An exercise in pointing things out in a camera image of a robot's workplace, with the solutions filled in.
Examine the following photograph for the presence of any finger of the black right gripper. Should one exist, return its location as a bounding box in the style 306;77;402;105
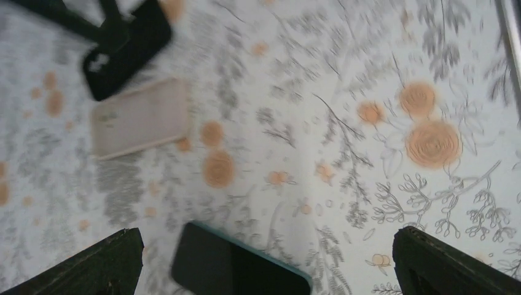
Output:
12;0;130;51

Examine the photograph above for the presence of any teal edged black smartphone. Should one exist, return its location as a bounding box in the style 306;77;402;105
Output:
170;221;313;295

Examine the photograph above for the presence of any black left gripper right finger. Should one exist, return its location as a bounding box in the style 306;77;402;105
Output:
392;226;520;294

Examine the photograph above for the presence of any floral patterned table mat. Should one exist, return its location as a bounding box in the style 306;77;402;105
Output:
1;1;520;294

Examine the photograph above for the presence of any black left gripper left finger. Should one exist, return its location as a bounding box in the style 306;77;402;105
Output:
2;227;144;294

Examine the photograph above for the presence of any aluminium frame rail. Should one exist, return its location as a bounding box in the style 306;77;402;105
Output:
498;0;520;86

